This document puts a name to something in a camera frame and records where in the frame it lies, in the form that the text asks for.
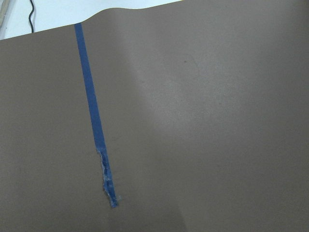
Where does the black cable bundle behind table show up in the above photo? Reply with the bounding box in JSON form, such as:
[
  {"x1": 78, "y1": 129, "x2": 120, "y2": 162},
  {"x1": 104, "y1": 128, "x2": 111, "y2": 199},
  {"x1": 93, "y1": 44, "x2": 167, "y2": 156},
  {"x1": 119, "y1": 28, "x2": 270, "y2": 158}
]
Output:
[{"x1": 28, "y1": 0, "x2": 36, "y2": 33}]

